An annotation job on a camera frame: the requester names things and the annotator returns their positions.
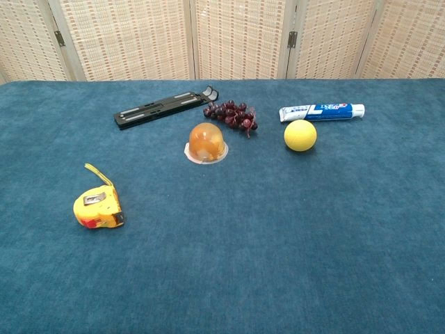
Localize yellow tape measure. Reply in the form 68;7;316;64
72;163;127;230

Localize orange fruit jelly cup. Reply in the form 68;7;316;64
183;122;229;164

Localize dark red grape bunch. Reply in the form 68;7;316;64
203;100;259;139

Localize blue velvet tablecloth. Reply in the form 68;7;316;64
0;79;445;334

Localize yellow ball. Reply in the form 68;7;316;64
284;119;318;152

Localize black folding stand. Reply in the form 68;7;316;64
113;85;220;131

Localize blue white toothpaste tube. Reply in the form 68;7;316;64
278;103;366;123

